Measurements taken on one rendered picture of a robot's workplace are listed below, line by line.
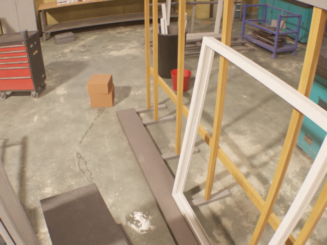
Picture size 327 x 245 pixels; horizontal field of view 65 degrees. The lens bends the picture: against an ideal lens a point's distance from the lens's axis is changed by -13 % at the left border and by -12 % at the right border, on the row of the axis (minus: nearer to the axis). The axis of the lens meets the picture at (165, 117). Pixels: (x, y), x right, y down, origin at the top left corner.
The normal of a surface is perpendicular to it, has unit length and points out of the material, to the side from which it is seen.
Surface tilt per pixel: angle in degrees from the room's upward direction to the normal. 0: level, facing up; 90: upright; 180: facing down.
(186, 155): 90
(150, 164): 0
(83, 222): 0
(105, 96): 90
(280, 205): 0
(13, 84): 90
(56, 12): 90
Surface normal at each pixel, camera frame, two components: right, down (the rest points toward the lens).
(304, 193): -0.93, 0.07
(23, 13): 0.35, 0.51
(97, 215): 0.00, -0.84
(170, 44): 0.07, 0.59
